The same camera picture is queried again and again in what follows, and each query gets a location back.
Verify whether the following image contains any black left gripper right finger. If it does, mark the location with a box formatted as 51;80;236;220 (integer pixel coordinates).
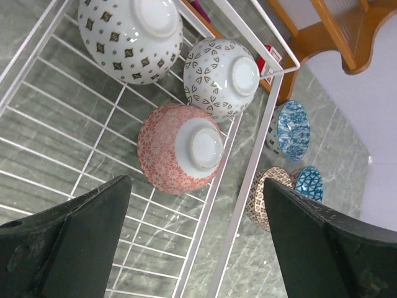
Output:
264;178;396;297

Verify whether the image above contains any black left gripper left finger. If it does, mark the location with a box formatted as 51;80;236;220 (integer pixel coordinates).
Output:
1;176;132;297

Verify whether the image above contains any red patterned bowl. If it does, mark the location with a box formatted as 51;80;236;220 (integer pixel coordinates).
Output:
137;104;224;194

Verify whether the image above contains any white petal pattern bowl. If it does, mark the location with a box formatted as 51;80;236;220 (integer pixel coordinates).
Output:
183;38;260;122

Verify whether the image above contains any olive leaf pattern bowl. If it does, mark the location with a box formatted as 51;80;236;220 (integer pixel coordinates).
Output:
78;0;184;85

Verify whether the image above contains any blue triangle pattern bowl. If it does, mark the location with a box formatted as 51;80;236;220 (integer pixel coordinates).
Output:
290;166;323;203

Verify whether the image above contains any brown geometric pattern bowl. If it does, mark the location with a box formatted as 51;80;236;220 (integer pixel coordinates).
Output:
244;166;292;232

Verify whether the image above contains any blue floral pattern bowl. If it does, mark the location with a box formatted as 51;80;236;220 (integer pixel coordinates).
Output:
265;100;311;161

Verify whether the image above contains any red white small box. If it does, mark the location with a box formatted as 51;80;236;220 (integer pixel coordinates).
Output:
257;44;283;86

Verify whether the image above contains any white wire dish rack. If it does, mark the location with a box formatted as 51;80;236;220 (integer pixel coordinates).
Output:
0;0;301;298

